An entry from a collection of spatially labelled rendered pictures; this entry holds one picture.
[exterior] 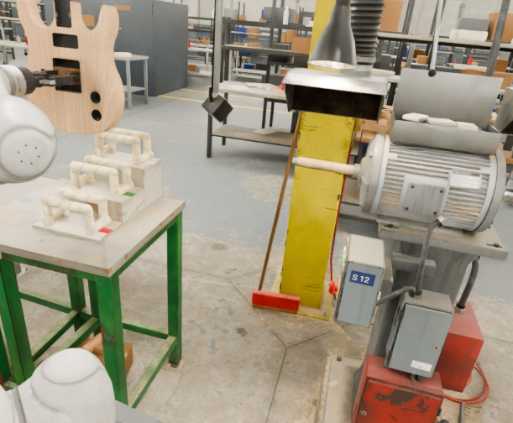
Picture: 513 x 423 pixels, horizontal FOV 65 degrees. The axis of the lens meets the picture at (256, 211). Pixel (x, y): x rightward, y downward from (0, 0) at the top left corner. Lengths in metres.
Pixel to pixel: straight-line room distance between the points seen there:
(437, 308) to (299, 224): 1.24
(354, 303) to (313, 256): 1.37
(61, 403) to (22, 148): 0.55
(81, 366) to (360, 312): 0.70
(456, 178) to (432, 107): 0.25
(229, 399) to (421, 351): 1.05
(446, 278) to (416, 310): 0.15
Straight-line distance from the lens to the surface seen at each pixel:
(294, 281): 2.61
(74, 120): 1.49
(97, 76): 1.41
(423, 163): 1.25
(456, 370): 1.63
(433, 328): 1.38
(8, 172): 0.62
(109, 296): 1.42
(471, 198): 1.28
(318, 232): 2.42
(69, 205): 1.51
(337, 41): 1.16
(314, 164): 1.34
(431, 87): 1.38
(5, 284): 1.73
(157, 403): 2.16
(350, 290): 1.13
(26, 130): 0.61
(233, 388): 2.20
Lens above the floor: 1.65
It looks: 25 degrees down
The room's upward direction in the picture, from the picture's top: 5 degrees clockwise
